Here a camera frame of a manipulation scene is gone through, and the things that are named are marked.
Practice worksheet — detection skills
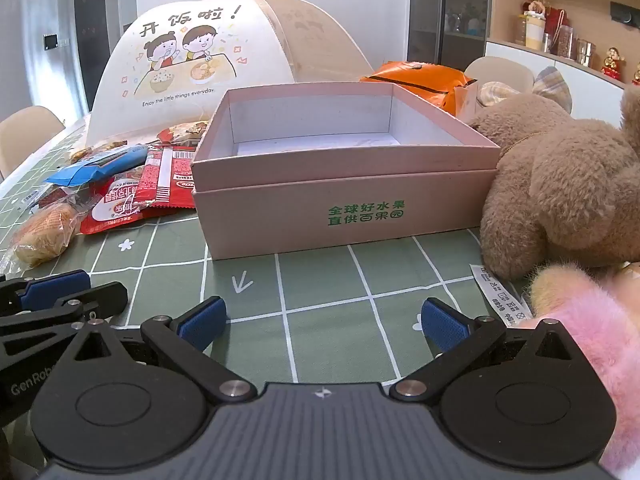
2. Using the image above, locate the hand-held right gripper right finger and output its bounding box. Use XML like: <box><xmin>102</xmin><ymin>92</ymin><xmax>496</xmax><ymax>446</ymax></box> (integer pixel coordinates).
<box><xmin>390</xmin><ymin>298</ymin><xmax>577</xmax><ymax>404</ymax></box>

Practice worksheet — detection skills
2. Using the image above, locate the white sideboard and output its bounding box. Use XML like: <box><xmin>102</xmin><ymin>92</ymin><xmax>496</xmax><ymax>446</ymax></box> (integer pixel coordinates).
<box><xmin>485</xmin><ymin>40</ymin><xmax>640</xmax><ymax>126</ymax></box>

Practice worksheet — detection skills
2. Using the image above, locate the brown plush bear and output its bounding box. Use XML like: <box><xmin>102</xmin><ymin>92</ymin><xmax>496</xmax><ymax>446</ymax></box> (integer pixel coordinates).
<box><xmin>467</xmin><ymin>65</ymin><xmax>640</xmax><ymax>281</ymax></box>

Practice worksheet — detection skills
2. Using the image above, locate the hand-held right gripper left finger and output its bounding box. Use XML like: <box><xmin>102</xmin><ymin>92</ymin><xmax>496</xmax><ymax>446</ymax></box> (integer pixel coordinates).
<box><xmin>69</xmin><ymin>296</ymin><xmax>257</xmax><ymax>406</ymax></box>

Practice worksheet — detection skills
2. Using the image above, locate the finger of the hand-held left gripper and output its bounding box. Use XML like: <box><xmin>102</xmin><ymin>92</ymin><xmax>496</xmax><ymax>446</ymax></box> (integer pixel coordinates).
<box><xmin>0</xmin><ymin>282</ymin><xmax>129</xmax><ymax>361</ymax></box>
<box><xmin>0</xmin><ymin>270</ymin><xmax>92</xmax><ymax>316</ymax></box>

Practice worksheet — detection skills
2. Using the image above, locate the brown red snack packet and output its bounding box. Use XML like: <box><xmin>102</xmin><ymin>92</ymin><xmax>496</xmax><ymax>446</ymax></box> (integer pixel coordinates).
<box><xmin>157</xmin><ymin>120</ymin><xmax>210</xmax><ymax>148</ymax></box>

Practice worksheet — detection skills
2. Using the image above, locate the red gift bag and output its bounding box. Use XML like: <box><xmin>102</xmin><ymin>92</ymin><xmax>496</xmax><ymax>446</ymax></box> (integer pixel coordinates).
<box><xmin>545</xmin><ymin>7</ymin><xmax>569</xmax><ymax>54</ymax></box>

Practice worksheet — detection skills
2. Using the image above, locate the round bread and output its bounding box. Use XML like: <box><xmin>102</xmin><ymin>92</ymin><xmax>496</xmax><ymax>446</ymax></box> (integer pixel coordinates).
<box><xmin>2</xmin><ymin>195</ymin><xmax>101</xmax><ymax>268</ymax></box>

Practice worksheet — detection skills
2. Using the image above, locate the small dark red packet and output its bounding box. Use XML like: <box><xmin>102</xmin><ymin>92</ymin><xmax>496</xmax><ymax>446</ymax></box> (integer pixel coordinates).
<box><xmin>37</xmin><ymin>185</ymin><xmax>93</xmax><ymax>208</ymax></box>

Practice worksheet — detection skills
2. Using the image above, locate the printed folding food cover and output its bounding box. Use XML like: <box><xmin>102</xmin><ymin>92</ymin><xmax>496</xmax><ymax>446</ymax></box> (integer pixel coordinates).
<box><xmin>87</xmin><ymin>0</ymin><xmax>376</xmax><ymax>146</ymax></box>

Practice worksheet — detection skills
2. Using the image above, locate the red striped snack packet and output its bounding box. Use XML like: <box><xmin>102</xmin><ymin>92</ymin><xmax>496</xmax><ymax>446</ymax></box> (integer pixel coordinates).
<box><xmin>137</xmin><ymin>146</ymin><xmax>197</xmax><ymax>209</ymax></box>

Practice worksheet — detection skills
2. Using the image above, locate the glass jar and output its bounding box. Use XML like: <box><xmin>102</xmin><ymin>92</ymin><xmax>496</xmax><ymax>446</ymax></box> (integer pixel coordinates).
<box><xmin>557</xmin><ymin>25</ymin><xmax>577</xmax><ymax>58</ymax></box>

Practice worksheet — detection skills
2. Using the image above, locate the beige dining chair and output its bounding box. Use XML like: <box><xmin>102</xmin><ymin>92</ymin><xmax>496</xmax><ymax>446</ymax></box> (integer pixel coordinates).
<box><xmin>0</xmin><ymin>106</ymin><xmax>66</xmax><ymax>181</ymax></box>
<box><xmin>464</xmin><ymin>56</ymin><xmax>536</xmax><ymax>91</ymax></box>

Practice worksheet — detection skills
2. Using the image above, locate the large red white snack packet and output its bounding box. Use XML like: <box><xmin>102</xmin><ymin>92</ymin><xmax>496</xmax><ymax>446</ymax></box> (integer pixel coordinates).
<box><xmin>80</xmin><ymin>170</ymin><xmax>151</xmax><ymax>237</ymax></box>

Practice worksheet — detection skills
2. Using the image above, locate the green checked tablecloth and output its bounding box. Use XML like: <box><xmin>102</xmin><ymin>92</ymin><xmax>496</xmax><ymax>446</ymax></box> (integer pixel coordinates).
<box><xmin>0</xmin><ymin>110</ymin><xmax>531</xmax><ymax>401</ymax></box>

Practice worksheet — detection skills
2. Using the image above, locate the long brown pastry packet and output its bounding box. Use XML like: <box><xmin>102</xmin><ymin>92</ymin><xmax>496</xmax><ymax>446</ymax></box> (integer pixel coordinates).
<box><xmin>67</xmin><ymin>141</ymin><xmax>128</xmax><ymax>163</ymax></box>

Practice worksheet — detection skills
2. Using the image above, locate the dark glass cabinet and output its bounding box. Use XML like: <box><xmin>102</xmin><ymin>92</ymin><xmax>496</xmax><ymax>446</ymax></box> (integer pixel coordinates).
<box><xmin>407</xmin><ymin>0</ymin><xmax>493</xmax><ymax>68</ymax></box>

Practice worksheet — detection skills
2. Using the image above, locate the pink cardboard box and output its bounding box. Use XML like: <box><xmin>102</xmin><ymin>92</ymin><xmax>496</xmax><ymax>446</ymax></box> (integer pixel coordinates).
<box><xmin>190</xmin><ymin>82</ymin><xmax>502</xmax><ymax>261</ymax></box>

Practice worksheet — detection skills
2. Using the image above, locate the pink plush toy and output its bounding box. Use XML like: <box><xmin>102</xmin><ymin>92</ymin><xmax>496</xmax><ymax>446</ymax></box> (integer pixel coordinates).
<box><xmin>520</xmin><ymin>262</ymin><xmax>640</xmax><ymax>478</ymax></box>

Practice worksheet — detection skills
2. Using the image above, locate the yellow white jar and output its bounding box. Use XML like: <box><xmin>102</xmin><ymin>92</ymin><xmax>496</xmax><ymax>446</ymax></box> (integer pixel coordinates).
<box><xmin>524</xmin><ymin>10</ymin><xmax>546</xmax><ymax>51</ymax></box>

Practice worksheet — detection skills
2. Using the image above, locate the blue white snack packet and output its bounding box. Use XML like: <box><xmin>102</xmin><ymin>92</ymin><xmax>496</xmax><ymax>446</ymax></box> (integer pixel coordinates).
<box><xmin>45</xmin><ymin>144</ymin><xmax>151</xmax><ymax>187</ymax></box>

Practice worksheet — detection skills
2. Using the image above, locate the black wall device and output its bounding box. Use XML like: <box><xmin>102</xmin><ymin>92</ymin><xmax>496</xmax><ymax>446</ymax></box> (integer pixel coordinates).
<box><xmin>610</xmin><ymin>2</ymin><xmax>640</xmax><ymax>23</ymax></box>

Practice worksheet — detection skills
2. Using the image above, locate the orange snack bag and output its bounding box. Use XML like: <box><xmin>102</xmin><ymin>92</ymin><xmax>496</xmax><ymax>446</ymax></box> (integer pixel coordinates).
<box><xmin>359</xmin><ymin>60</ymin><xmax>478</xmax><ymax>116</ymax></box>

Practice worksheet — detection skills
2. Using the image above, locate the dark door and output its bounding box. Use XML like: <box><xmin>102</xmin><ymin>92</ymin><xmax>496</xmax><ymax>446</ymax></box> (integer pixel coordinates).
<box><xmin>74</xmin><ymin>0</ymin><xmax>112</xmax><ymax>111</ymax></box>

